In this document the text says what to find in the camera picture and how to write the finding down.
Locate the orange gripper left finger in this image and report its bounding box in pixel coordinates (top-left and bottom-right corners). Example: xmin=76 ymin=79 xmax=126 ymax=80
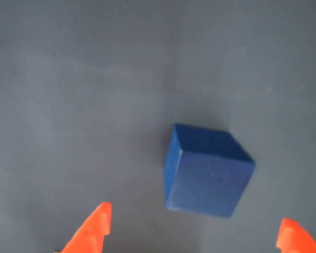
xmin=59 ymin=202 xmax=113 ymax=253

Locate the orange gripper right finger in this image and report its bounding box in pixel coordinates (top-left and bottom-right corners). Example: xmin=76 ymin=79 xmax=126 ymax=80
xmin=275 ymin=217 xmax=316 ymax=253

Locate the blue cube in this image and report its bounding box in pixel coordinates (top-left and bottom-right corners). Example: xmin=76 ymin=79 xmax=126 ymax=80
xmin=164 ymin=123 xmax=256 ymax=219

